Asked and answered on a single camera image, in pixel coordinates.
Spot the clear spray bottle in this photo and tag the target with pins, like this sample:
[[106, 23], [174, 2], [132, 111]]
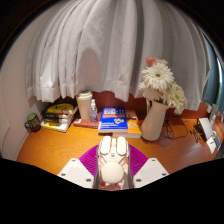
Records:
[[93, 113]]

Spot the white pleated curtain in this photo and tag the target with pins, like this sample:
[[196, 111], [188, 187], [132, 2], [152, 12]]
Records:
[[106, 50]]

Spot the yellow and black book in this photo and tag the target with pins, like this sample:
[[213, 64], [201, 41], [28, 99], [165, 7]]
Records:
[[60, 108]]

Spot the thin black book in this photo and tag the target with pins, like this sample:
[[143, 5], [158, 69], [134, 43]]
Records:
[[56, 117]]

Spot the yellow and white book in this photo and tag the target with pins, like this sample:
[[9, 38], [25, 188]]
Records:
[[53, 126]]

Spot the white and pink flowers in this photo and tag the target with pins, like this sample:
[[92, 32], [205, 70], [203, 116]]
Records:
[[158, 78]]

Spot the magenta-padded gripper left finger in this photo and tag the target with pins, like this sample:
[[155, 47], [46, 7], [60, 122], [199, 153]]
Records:
[[75, 173]]

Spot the orange and white book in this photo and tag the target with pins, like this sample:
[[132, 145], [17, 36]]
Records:
[[133, 128]]

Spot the red book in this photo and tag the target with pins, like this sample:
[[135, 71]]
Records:
[[85, 123]]

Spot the white ceramic vase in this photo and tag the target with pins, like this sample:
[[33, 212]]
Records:
[[153, 123]]

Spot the dark mug with green inside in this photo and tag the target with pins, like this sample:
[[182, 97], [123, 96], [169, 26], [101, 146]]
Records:
[[33, 122]]

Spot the white computer mouse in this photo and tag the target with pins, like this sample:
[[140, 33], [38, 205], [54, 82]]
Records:
[[112, 170]]

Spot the white box device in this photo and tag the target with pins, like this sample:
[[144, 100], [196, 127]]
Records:
[[205, 128]]

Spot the small white card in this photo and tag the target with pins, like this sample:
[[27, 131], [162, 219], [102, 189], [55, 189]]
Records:
[[211, 145]]

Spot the blue book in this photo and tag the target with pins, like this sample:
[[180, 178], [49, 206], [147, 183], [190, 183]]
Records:
[[112, 120]]

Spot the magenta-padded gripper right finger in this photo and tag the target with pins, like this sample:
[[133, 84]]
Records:
[[150, 171]]

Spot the cream tumbler with lid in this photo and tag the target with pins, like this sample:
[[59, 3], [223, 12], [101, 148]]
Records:
[[84, 105]]

